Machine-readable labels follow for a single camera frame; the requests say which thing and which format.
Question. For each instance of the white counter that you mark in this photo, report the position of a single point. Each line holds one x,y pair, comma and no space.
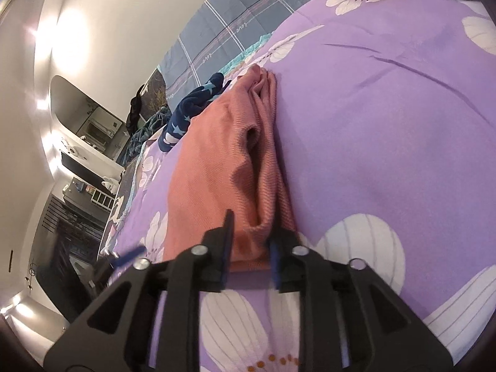
97,161

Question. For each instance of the purple floral bedsheet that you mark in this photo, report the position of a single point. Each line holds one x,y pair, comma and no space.
368,124

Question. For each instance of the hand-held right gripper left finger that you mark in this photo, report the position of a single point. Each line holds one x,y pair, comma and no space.
225,267

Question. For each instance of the black hanging bag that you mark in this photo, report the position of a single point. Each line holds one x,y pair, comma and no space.
135,108

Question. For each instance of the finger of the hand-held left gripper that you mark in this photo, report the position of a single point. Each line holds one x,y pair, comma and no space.
130,256

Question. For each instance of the dark teal fleece blanket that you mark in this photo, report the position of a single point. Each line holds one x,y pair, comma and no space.
145,131

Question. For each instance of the dark wall poster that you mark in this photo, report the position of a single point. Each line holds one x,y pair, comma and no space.
157,93

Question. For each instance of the dark shelving unit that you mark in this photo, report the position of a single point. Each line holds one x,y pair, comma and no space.
73,232

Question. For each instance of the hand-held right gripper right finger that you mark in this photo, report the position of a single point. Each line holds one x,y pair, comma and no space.
275,264

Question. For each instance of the blue plaid quilt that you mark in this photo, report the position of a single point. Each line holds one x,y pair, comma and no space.
232,19

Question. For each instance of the white cubby organiser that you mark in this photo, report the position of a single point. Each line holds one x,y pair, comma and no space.
104,200

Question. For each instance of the navy star-print garment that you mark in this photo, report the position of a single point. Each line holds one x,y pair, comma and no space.
193,102

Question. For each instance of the teal blanket edge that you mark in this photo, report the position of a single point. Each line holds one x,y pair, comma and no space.
248,52

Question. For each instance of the microwave oven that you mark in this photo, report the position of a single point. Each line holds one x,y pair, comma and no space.
99,130

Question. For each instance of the salmon pink garment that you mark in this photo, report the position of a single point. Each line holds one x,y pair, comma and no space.
217,155

